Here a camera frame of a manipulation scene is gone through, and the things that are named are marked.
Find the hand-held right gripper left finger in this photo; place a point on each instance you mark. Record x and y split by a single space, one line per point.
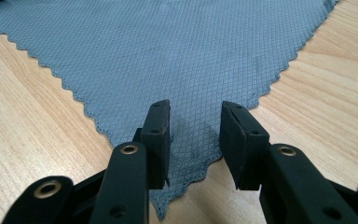
158 146

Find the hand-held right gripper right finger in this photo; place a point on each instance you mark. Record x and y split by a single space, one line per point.
242 146

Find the grey cloth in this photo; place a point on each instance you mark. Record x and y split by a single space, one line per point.
183 56

